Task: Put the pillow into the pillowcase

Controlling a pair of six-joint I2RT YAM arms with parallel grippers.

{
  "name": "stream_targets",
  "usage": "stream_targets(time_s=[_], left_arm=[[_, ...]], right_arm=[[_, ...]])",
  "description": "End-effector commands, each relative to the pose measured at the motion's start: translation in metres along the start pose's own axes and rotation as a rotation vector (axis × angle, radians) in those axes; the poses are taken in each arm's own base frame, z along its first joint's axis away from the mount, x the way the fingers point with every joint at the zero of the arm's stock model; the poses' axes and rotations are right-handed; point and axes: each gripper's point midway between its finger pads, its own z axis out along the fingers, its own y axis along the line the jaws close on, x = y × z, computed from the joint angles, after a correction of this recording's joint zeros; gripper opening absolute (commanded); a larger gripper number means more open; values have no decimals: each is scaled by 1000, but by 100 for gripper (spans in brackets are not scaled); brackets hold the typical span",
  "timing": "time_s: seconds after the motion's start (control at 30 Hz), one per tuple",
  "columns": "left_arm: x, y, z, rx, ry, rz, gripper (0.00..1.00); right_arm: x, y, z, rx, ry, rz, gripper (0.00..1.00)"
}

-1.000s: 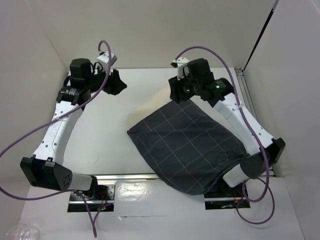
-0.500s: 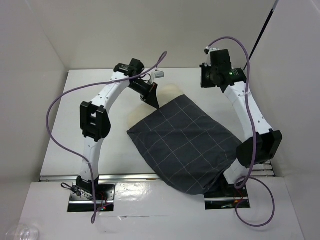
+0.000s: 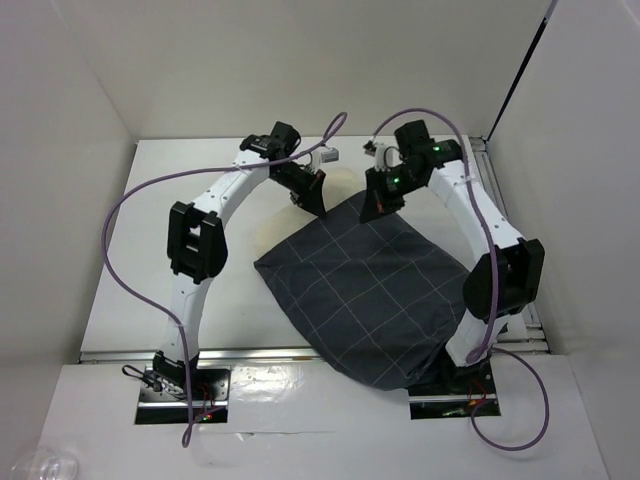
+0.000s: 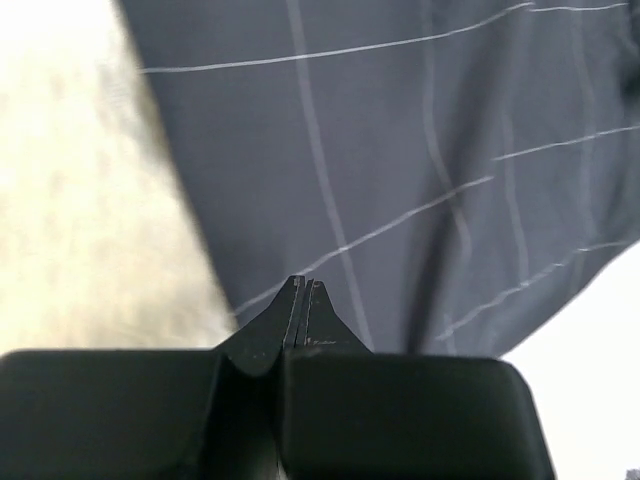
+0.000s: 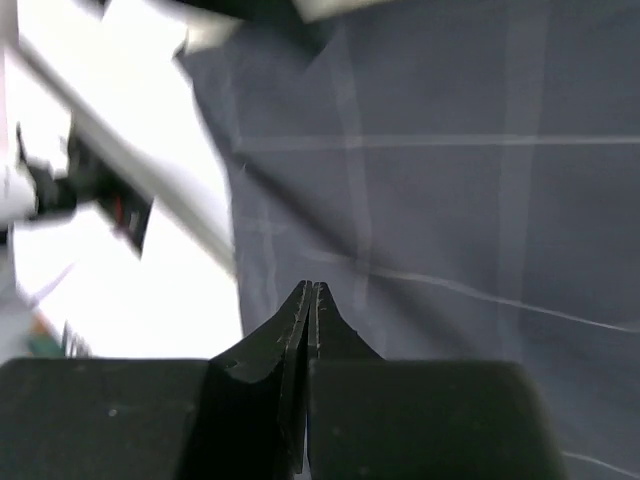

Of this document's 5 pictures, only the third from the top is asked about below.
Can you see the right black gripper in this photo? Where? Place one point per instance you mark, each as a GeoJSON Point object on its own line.
{"type": "Point", "coordinates": [374, 205]}

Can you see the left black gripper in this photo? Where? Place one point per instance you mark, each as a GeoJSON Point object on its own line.
{"type": "Point", "coordinates": [310, 194]}

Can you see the cream yellow pillow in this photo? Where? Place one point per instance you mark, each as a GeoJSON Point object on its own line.
{"type": "Point", "coordinates": [339, 185]}

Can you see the dark grey plaid pillowcase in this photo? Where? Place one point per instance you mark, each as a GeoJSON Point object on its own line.
{"type": "Point", "coordinates": [377, 301]}

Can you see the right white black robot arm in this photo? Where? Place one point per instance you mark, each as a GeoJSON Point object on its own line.
{"type": "Point", "coordinates": [507, 271]}

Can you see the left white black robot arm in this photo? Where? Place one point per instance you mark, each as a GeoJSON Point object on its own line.
{"type": "Point", "coordinates": [197, 245]}

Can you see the clear plastic object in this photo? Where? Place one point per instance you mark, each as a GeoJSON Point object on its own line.
{"type": "Point", "coordinates": [45, 463]}

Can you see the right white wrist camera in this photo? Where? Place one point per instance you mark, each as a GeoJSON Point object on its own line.
{"type": "Point", "coordinates": [381, 153]}

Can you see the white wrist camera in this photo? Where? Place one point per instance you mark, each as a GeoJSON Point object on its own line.
{"type": "Point", "coordinates": [381, 153]}
{"type": "Point", "coordinates": [322, 155]}

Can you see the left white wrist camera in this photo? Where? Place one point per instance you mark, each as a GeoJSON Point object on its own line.
{"type": "Point", "coordinates": [322, 155]}

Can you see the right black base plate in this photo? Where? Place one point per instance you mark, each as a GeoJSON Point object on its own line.
{"type": "Point", "coordinates": [447, 379]}

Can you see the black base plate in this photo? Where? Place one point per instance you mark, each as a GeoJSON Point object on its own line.
{"type": "Point", "coordinates": [447, 379]}
{"type": "Point", "coordinates": [210, 386]}

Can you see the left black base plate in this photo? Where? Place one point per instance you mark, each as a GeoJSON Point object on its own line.
{"type": "Point", "coordinates": [210, 386]}

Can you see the aluminium rail front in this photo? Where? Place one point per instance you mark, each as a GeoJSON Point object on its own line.
{"type": "Point", "coordinates": [271, 354]}

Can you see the dark vertical frame pole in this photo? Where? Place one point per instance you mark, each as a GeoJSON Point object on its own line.
{"type": "Point", "coordinates": [523, 66]}

